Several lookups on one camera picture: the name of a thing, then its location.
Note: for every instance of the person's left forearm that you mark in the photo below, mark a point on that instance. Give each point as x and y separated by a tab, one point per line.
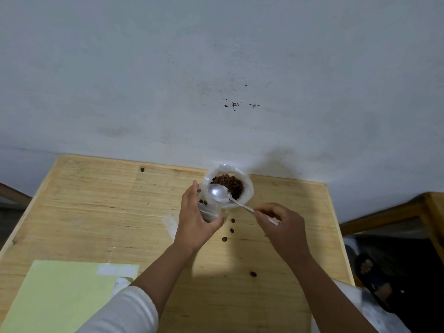
163	273

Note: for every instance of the small clear plastic cup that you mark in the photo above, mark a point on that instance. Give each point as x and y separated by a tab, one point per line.
211	212

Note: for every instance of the person's left hand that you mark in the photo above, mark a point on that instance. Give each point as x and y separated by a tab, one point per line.
190	228

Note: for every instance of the person's foot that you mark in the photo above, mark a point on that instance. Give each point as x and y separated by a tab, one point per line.
366	267

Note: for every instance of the white garment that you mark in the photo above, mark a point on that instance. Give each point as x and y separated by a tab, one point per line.
378	315

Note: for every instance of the wooden furniture edge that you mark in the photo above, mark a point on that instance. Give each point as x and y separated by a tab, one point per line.
14	195

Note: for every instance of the small white paper note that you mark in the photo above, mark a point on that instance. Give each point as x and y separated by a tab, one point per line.
121	286

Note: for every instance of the white tape strip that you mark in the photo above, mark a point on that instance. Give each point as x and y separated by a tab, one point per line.
118	270

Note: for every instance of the person's left thumb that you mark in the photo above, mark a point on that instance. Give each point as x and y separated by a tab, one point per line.
215	224

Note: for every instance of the pile of coffee beans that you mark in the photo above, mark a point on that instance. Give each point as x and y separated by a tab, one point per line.
233	182

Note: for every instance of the black sandal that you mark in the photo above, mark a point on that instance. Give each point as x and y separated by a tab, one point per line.
376	282

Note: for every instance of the clear plastic bag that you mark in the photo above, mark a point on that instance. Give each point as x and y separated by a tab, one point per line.
248	194

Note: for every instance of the person's right forearm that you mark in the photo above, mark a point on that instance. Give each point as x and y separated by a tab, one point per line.
326	298

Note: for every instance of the metal spoon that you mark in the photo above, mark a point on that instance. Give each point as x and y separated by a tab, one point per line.
218	192

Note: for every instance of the person's right hand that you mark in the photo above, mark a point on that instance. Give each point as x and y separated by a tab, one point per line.
286	235

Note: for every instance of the wooden chair frame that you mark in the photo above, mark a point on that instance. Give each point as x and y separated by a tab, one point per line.
399	213

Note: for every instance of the light green paper sheet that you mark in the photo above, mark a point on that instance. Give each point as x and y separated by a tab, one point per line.
55	301

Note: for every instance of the person's right thumb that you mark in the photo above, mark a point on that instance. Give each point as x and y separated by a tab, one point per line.
262	221

